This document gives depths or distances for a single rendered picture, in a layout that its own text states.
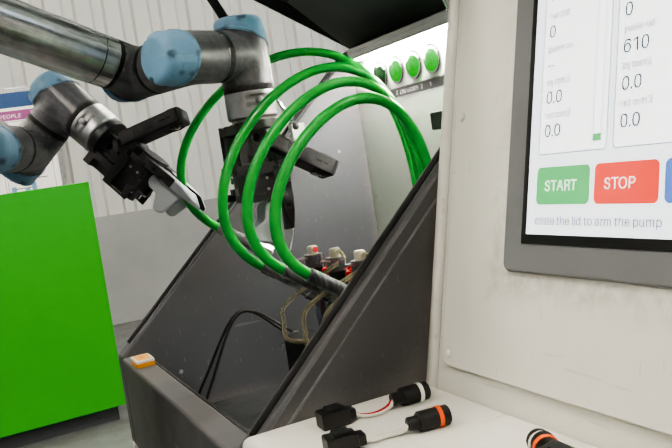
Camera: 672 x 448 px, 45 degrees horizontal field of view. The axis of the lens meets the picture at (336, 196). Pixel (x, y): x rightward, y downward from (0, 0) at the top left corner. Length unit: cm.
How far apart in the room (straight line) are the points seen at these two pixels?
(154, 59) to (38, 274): 339
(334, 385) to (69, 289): 365
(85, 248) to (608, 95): 393
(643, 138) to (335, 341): 39
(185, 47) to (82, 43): 15
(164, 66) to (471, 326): 53
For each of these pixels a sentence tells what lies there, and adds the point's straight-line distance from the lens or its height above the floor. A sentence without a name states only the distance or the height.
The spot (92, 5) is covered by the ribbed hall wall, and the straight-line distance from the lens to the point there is 787.
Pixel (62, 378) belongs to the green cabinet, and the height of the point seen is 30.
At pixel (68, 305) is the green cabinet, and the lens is 448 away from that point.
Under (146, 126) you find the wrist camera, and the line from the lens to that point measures 134.
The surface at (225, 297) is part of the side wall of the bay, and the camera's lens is 151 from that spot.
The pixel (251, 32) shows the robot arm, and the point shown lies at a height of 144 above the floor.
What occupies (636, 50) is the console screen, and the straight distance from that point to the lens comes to 70.
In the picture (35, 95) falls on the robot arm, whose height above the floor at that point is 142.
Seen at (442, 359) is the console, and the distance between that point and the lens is 90.
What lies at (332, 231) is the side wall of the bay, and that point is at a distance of 159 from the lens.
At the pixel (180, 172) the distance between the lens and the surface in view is 131.
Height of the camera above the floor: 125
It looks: 3 degrees down
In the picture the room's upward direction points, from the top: 9 degrees counter-clockwise
